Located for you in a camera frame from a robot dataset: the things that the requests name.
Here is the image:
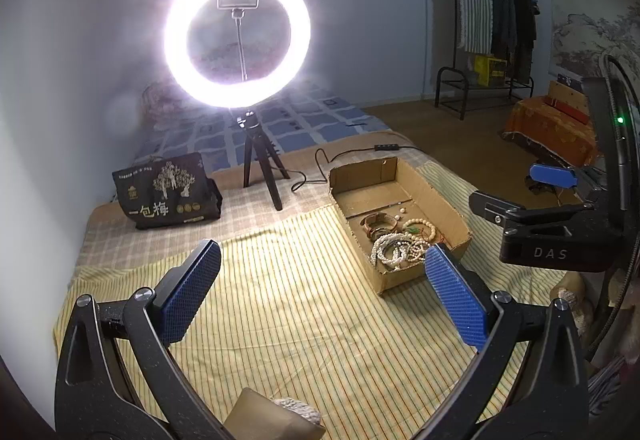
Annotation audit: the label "black tripod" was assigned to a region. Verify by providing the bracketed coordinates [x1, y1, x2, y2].
[234, 108, 292, 212]

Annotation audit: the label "green pendant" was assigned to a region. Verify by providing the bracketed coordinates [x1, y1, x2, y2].
[407, 227, 449, 242]

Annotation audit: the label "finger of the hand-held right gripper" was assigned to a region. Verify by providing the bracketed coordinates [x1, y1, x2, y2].
[469, 190, 597, 232]
[529, 163, 601, 194]

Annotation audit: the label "white striped hanging cloth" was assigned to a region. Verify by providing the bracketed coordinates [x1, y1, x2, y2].
[456, 0, 494, 55]

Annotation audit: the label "yellow crate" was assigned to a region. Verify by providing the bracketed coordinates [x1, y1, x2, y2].
[474, 54, 509, 86]

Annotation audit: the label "white multi-strand pearl necklace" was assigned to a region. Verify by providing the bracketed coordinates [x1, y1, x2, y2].
[369, 233, 403, 272]

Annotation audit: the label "yellow striped cloth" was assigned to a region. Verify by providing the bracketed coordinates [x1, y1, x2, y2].
[52, 160, 568, 440]

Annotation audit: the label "grey floral pillow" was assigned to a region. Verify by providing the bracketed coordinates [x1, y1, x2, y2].
[141, 79, 187, 132]

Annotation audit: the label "cardboard box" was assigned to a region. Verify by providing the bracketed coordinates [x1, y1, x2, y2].
[327, 156, 473, 297]

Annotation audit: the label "dark hanging clothes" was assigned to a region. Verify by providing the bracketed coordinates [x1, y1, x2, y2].
[490, 0, 540, 84]

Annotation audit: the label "cream bead bracelet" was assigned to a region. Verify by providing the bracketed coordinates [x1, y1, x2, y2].
[401, 218, 440, 244]

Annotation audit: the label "white ring light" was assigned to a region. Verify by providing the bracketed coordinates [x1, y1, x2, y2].
[164, 0, 312, 110]

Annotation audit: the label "landscape wall painting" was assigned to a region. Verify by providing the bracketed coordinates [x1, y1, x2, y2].
[546, 0, 640, 82]

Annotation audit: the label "person's right hand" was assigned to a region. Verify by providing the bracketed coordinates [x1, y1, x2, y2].
[549, 273, 596, 337]

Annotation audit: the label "black clothes rack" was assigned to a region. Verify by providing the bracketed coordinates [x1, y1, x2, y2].
[434, 0, 540, 121]

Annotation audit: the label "cream pearl necklace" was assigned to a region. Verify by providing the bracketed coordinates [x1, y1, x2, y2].
[397, 240, 432, 267]

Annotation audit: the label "grey braided cable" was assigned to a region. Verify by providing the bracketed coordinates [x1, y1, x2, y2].
[584, 51, 640, 365]

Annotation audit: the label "orange cloth covered furniture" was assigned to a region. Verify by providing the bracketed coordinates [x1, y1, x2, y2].
[501, 79, 601, 168]

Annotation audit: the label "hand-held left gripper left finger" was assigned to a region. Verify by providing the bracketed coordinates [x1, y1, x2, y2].
[54, 239, 236, 440]

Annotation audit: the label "blue patterned quilt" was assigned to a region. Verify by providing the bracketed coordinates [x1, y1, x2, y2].
[134, 88, 388, 171]

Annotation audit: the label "black printed bag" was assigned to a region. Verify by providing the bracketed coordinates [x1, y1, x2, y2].
[112, 153, 224, 231]

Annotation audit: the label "black power cable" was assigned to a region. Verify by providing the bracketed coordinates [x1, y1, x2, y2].
[290, 143, 427, 194]

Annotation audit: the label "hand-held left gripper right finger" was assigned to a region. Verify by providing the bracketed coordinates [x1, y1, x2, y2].
[410, 243, 591, 440]

